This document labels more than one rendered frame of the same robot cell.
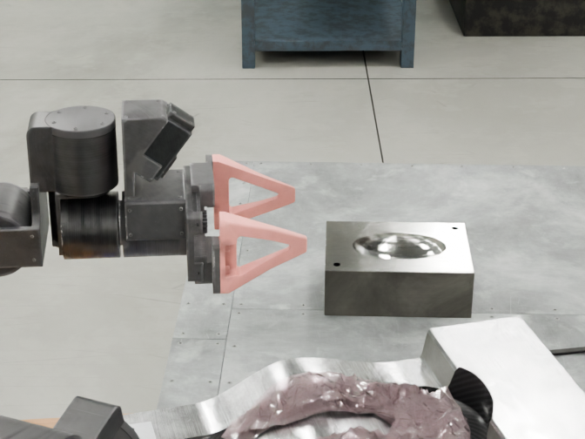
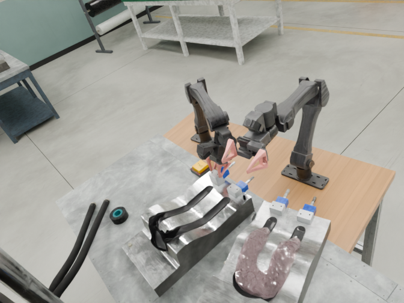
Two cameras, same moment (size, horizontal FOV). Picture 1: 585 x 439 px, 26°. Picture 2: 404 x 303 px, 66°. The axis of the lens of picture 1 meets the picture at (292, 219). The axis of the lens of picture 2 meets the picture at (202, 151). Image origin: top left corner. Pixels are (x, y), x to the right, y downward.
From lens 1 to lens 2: 1.61 m
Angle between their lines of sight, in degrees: 110
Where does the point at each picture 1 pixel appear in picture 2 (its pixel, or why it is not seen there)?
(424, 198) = not seen: outside the picture
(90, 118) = (261, 109)
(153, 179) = (258, 134)
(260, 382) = (307, 253)
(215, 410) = (312, 244)
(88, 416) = (224, 131)
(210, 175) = (252, 145)
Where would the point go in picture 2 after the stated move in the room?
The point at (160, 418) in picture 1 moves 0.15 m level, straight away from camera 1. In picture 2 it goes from (320, 231) to (365, 252)
